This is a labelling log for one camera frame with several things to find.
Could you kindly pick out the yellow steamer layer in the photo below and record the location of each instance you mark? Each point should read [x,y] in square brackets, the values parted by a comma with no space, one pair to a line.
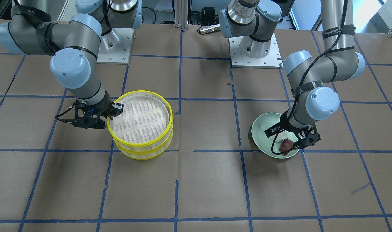
[145,123]
[148,154]

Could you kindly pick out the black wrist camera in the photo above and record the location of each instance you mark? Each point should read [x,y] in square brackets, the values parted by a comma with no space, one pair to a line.
[115,109]
[273,130]

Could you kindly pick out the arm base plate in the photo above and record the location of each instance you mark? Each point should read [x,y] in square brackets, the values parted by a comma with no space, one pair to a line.
[115,47]
[247,53]

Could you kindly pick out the aluminium frame post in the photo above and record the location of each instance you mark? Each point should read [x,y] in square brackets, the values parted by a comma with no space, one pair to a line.
[181,14]

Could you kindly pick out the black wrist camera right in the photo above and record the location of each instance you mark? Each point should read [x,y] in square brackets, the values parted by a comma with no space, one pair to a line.
[115,109]

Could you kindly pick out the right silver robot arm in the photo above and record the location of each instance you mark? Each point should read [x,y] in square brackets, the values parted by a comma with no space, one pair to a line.
[74,49]

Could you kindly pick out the brown bun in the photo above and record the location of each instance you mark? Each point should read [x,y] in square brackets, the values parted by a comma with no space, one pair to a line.
[286,146]

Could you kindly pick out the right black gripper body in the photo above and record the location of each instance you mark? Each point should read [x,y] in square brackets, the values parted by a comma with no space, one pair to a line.
[103,107]

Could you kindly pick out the white steamed bun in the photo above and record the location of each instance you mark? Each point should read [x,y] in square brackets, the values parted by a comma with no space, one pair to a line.
[279,138]

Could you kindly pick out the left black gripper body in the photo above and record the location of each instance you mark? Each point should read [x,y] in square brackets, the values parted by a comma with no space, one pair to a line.
[286,124]

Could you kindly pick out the silver cylinder connector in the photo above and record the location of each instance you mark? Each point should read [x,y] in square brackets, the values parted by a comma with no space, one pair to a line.
[209,29]

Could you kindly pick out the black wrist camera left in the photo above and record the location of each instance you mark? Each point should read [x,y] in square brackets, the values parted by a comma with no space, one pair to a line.
[273,130]

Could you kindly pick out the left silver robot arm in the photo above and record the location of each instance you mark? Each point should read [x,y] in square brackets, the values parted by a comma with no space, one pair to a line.
[255,21]

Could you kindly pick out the light green plate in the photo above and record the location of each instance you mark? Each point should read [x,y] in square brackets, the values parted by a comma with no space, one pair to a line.
[264,143]

